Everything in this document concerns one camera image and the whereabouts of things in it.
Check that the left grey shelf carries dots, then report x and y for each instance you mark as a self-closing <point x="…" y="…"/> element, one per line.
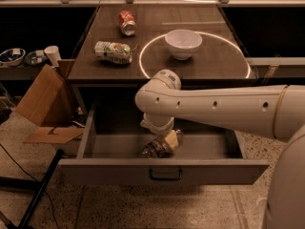
<point x="21" y="72"/>

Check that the black drawer handle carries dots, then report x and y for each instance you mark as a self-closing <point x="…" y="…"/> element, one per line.
<point x="165" y="176"/>

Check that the black metal stand leg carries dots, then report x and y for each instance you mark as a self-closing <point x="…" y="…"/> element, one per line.
<point x="38" y="187"/>

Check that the grey cabinet with dark top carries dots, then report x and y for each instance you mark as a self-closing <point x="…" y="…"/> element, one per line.
<point x="219" y="61"/>

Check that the open grey top drawer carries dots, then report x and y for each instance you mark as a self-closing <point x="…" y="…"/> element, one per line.
<point x="113" y="139"/>

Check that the blue patterned bowl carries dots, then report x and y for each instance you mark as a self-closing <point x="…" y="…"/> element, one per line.
<point x="12" y="57"/>

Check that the white paper cup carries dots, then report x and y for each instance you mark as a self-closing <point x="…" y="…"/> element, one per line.
<point x="53" y="54"/>

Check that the brown cardboard box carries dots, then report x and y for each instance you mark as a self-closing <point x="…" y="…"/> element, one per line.
<point x="49" y="105"/>

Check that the red soda can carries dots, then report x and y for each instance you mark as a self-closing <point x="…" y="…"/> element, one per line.
<point x="127" y="23"/>

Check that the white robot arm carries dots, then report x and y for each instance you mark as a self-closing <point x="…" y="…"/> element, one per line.
<point x="276" y="112"/>

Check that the white ceramic bowl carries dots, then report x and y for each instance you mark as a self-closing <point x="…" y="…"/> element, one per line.
<point x="183" y="44"/>

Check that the clear plastic water bottle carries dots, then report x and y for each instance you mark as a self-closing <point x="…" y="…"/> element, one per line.
<point x="159" y="148"/>

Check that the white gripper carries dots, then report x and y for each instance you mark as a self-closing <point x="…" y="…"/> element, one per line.
<point x="156" y="125"/>

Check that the green white crushed can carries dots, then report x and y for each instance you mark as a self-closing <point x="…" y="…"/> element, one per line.
<point x="117" y="53"/>

